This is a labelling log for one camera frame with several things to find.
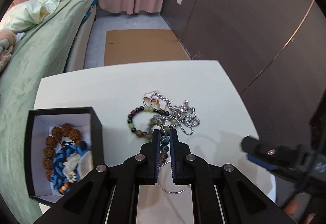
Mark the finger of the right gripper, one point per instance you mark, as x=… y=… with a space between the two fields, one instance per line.
x=252 y=146
x=263 y=162

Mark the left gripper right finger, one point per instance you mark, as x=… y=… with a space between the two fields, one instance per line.
x=176 y=158

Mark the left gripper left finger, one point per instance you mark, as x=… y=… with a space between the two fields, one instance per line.
x=154 y=158

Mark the black jewelry box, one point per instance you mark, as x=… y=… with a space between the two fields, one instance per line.
x=51 y=136

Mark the silver bangle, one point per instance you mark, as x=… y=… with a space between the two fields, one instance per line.
x=165 y=180

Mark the white organza pouch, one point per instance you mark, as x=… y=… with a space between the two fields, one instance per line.
x=81 y=165

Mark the brown cardboard sheet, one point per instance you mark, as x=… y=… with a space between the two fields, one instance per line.
x=142 y=45

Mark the dark brown wardrobe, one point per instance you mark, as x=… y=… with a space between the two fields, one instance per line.
x=272 y=50

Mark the green bed sheet mattress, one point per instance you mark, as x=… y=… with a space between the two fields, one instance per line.
x=43 y=52

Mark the light green pillow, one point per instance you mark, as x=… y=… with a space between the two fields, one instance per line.
x=26 y=15

